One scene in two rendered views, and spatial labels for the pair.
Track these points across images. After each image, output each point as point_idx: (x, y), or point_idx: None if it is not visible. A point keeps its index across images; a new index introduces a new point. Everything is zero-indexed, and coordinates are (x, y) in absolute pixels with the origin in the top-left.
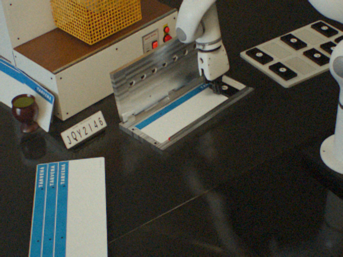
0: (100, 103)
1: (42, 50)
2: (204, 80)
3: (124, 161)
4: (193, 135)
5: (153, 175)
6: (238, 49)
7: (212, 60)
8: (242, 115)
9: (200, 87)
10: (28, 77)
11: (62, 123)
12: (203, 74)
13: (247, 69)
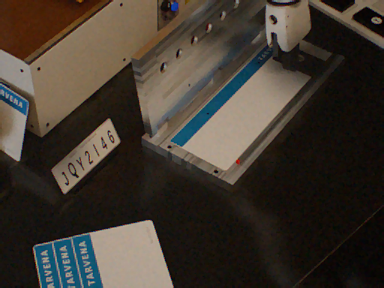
0: (95, 98)
1: None
2: (276, 52)
3: (169, 209)
4: (270, 149)
5: (226, 232)
6: None
7: (291, 18)
8: (337, 105)
9: (259, 59)
10: None
11: (39, 142)
12: (275, 41)
13: (319, 21)
